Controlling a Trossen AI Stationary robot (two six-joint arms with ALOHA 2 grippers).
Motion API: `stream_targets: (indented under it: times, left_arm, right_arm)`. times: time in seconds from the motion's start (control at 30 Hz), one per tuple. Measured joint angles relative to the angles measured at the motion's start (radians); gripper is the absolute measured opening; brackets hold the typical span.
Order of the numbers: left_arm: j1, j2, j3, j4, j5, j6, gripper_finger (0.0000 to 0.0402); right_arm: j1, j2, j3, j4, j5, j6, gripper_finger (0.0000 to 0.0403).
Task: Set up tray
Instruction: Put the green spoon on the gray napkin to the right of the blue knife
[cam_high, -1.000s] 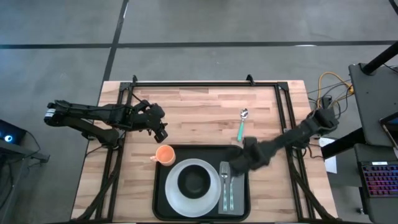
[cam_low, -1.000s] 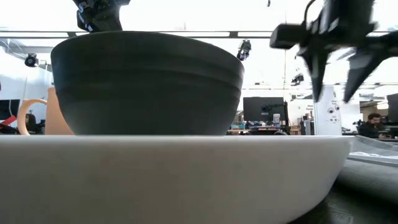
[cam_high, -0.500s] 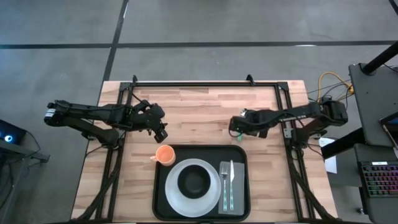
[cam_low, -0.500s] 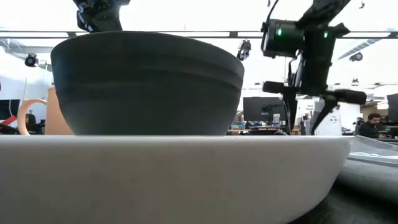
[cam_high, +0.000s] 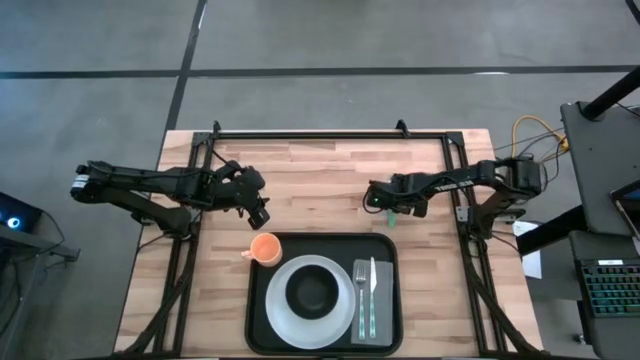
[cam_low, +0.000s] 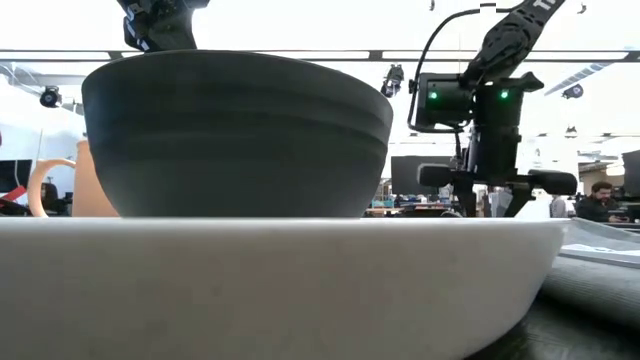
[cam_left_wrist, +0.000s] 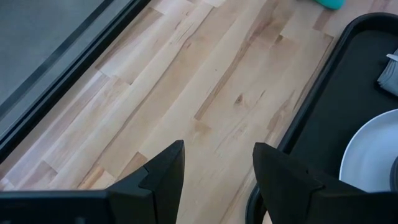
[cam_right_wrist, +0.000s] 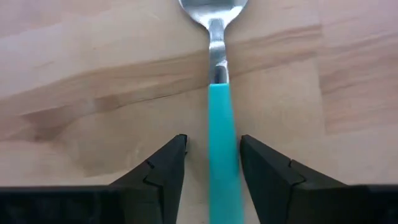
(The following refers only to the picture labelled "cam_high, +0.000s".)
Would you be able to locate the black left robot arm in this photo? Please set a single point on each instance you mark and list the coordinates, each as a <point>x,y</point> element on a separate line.
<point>130,182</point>

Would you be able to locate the white paper sheet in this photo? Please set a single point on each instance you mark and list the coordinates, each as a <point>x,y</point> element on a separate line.
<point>531,262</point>

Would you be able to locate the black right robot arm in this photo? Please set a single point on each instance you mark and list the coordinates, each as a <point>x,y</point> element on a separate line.
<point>520,177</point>

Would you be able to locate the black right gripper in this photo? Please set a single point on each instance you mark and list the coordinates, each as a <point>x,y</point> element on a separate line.
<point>400,190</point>

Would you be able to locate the black plastic tray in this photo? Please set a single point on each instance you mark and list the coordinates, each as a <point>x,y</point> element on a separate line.
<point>325,245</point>

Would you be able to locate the black pole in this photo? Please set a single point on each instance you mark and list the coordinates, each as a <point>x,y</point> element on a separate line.
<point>615,92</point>

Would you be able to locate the backlit keyboard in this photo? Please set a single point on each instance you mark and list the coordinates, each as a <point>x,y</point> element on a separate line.
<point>612,290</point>

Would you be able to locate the white round plate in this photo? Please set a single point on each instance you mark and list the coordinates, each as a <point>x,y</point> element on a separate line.
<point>280,320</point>

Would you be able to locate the grey napkin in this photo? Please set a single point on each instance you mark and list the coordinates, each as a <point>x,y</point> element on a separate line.
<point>385,300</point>

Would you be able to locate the black metal table frame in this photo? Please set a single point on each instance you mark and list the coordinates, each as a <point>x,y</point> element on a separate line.
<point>325,135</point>

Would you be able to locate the black desk bar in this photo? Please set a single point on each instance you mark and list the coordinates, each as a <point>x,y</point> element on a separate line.
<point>550,230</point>

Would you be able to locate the dark grey side stand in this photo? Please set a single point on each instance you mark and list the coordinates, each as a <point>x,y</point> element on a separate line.
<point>30,242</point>

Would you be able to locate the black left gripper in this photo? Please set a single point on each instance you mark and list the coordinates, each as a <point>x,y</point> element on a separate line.
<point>242,185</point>

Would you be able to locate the black computer with blue light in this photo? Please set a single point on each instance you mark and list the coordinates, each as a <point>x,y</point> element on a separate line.
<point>20,212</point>

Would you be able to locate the tablet screen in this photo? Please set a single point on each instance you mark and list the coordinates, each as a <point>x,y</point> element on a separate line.
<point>631,210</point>

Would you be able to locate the small grey frame bracket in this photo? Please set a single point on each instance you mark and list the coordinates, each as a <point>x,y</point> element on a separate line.
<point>462,214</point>

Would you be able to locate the grey desk top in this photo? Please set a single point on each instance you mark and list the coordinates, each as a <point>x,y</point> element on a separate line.
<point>595,170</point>

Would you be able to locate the black bowl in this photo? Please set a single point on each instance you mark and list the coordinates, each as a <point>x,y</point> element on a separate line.
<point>311,292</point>

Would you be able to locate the dark grey keyboard shelf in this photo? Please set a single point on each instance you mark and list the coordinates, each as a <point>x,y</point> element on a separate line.
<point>610,335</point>

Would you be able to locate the orange cup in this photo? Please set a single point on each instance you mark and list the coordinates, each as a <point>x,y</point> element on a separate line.
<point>265,248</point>

